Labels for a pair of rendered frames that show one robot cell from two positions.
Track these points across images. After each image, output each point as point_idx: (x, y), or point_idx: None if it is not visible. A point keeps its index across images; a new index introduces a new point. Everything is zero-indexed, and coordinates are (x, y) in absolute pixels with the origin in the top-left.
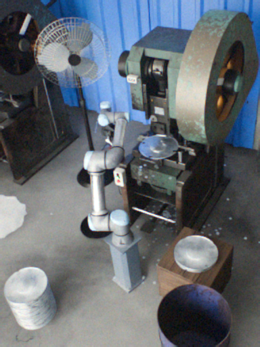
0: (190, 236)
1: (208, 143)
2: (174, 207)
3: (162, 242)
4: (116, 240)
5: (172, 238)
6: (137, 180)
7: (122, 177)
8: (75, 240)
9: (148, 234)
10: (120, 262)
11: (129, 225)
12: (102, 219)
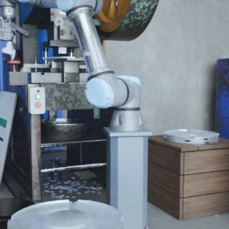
0: (164, 132)
1: (156, 8)
2: (61, 182)
3: (101, 199)
4: (133, 120)
5: (104, 194)
6: (51, 112)
7: (44, 95)
8: None
9: (75, 201)
10: (139, 167)
11: (42, 201)
12: (116, 78)
